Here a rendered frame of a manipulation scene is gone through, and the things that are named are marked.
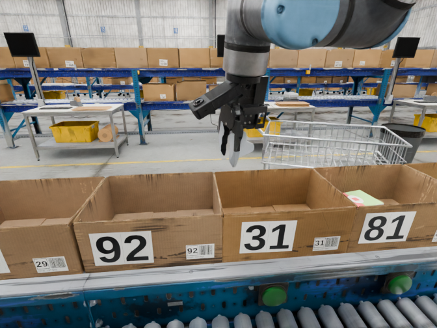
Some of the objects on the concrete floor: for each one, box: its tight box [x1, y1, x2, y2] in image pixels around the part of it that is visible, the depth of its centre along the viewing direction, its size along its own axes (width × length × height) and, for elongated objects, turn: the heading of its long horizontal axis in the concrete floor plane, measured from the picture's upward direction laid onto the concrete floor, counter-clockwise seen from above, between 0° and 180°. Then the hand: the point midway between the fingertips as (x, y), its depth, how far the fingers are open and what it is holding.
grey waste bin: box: [375, 123, 426, 165], centre depth 346 cm, size 50×50×64 cm
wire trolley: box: [256, 113, 413, 169], centre depth 211 cm, size 107×56×103 cm, turn 73°
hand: (225, 157), depth 61 cm, fingers open, 5 cm apart
